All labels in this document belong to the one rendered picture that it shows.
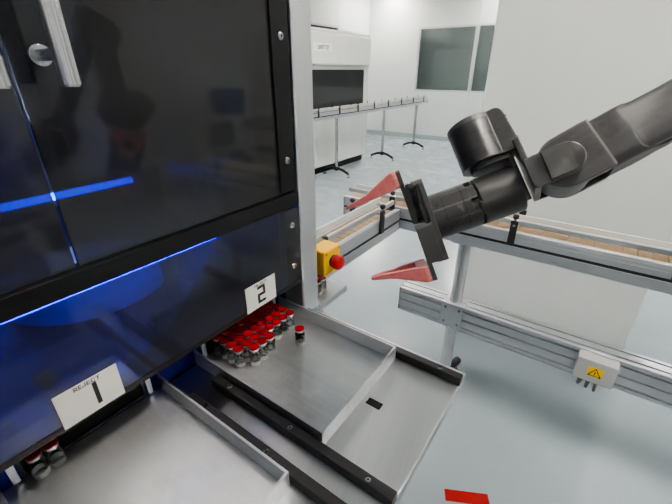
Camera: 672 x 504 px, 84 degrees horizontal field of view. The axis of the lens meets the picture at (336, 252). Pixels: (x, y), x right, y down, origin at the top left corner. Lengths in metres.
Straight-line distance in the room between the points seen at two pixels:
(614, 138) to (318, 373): 0.62
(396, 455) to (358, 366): 0.21
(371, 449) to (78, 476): 0.46
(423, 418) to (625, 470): 1.42
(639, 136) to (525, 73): 1.53
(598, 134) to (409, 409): 0.53
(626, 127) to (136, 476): 0.79
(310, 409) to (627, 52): 1.73
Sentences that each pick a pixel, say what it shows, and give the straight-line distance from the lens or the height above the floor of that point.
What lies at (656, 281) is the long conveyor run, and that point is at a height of 0.87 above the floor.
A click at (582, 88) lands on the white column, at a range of 1.97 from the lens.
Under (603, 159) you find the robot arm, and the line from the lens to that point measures 0.48.
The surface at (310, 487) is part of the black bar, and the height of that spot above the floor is 0.90.
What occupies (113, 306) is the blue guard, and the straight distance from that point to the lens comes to 0.63.
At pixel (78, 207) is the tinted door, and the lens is 0.58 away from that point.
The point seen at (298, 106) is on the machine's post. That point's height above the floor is 1.38.
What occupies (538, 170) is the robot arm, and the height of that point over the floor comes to 1.35.
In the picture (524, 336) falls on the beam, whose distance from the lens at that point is 1.66.
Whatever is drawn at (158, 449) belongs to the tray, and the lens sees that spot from 0.76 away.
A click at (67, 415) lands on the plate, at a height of 1.01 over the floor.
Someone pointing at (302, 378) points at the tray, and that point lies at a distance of 0.81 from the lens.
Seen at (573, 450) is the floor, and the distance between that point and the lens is 2.05.
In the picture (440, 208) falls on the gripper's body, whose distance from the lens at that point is 0.46.
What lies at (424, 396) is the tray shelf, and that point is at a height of 0.88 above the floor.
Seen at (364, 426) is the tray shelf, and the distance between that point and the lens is 0.73.
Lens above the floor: 1.45
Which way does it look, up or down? 26 degrees down
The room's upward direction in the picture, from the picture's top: straight up
